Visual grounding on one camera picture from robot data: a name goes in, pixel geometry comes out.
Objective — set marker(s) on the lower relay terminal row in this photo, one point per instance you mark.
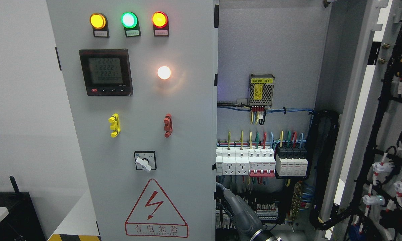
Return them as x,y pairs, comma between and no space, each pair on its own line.
267,211

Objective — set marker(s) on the yellow terminal post block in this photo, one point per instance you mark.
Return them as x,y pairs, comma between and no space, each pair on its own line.
115,125

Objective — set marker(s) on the red indicator lamp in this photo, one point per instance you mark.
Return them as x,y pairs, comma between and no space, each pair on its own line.
160,24

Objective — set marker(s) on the red terminal post block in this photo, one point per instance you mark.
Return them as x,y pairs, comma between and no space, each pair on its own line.
168,127

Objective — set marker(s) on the green indicator lamp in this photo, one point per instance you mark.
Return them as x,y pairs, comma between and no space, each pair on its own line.
131,24

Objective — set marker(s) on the brass right ground bar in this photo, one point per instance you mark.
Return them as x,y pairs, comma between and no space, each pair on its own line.
296,201

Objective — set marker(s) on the black surge protector block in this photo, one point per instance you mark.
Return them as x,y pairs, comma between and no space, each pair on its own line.
291,161

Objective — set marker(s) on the black digital power meter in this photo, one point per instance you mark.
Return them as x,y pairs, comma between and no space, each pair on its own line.
106,72

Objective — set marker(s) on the grey cabinet door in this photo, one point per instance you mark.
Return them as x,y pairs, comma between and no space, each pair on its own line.
371,121
185,159

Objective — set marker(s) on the yellow indicator lamp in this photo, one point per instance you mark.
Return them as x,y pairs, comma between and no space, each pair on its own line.
99,25

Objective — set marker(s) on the black box with antenna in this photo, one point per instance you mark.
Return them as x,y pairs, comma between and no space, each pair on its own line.
21,223

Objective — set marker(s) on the grey robotic right hand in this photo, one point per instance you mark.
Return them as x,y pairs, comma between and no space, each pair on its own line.
244,219

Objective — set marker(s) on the metal mesh power supply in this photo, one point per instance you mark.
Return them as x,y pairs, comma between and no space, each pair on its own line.
261,89

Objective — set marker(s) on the white glowing indicator lamp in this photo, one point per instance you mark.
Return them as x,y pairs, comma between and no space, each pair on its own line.
164,72

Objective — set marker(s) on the white rotary selector switch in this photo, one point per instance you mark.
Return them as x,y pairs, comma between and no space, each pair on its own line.
145,160

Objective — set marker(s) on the white socket breaker row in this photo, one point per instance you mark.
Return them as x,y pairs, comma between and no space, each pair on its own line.
246,162

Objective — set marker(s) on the grey electrical cabinet body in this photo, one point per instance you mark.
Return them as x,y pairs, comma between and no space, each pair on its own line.
318,56

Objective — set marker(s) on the red electric hazard sticker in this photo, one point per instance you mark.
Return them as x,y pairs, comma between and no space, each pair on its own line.
155,215

